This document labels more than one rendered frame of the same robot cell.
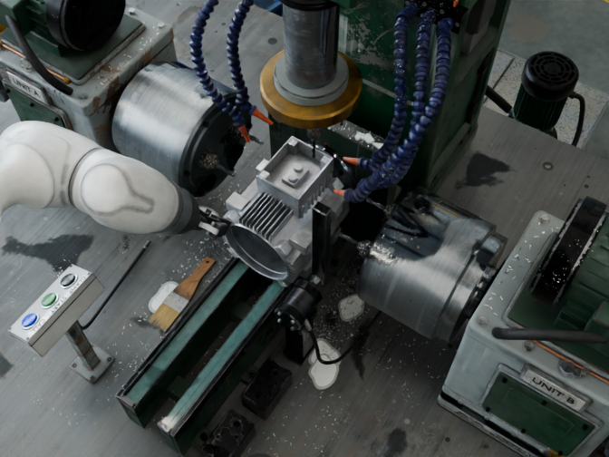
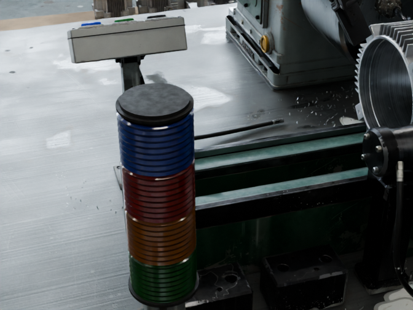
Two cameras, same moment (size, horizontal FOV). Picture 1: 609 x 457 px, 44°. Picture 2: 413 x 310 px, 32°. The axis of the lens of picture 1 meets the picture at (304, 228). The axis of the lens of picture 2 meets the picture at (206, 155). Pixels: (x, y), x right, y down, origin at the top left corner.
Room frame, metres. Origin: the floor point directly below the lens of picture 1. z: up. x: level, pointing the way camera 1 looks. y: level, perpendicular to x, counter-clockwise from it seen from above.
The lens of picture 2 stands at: (-0.05, -0.27, 1.47)
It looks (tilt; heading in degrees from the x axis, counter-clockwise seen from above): 32 degrees down; 39
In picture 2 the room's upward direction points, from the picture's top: straight up
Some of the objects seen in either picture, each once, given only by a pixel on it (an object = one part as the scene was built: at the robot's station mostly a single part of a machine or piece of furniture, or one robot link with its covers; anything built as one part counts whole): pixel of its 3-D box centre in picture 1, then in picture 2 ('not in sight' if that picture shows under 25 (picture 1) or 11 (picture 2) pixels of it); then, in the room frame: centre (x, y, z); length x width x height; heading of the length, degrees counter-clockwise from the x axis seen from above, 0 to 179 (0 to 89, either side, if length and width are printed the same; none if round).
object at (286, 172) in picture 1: (295, 178); not in sight; (0.90, 0.02, 1.11); 0.12 x 0.11 x 0.07; 145
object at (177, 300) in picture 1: (184, 292); not in sight; (0.81, 0.27, 0.80); 0.21 x 0.05 x 0.01; 147
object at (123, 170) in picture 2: not in sight; (158, 180); (0.29, 0.07, 1.14); 0.06 x 0.06 x 0.04
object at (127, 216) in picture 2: not in sight; (160, 223); (0.29, 0.07, 1.10); 0.06 x 0.06 x 0.04
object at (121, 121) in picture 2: not in sight; (156, 133); (0.29, 0.07, 1.19); 0.06 x 0.06 x 0.04
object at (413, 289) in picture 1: (442, 271); not in sight; (0.72, -0.26, 1.04); 0.41 x 0.25 x 0.25; 55
